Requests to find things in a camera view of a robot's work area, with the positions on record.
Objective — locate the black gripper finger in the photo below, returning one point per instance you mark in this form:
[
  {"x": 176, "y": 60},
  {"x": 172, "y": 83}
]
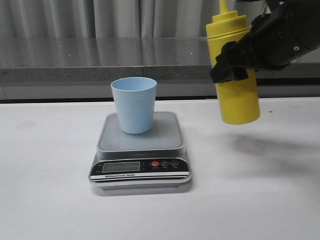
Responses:
[{"x": 230, "y": 64}]

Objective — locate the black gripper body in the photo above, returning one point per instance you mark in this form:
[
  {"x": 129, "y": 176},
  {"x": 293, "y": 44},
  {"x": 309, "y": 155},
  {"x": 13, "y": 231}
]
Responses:
[{"x": 290, "y": 31}]

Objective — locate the yellow squeeze bottle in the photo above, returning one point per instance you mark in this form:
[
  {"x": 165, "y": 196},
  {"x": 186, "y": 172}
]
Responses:
[{"x": 236, "y": 87}]

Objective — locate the light blue plastic cup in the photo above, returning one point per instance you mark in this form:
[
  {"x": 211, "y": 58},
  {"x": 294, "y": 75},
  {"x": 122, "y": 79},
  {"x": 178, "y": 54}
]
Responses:
[{"x": 134, "y": 99}]

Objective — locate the silver electronic kitchen scale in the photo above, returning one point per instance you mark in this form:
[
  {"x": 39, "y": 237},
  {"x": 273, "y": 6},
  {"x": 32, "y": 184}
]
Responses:
[{"x": 154, "y": 159}]

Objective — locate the grey stone counter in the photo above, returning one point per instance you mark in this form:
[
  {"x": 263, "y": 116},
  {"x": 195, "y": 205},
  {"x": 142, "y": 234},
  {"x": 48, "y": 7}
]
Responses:
[{"x": 74, "y": 69}]

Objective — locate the grey pleated curtain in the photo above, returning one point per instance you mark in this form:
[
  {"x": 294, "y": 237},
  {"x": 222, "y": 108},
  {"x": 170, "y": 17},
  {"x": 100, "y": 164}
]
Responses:
[{"x": 55, "y": 19}]

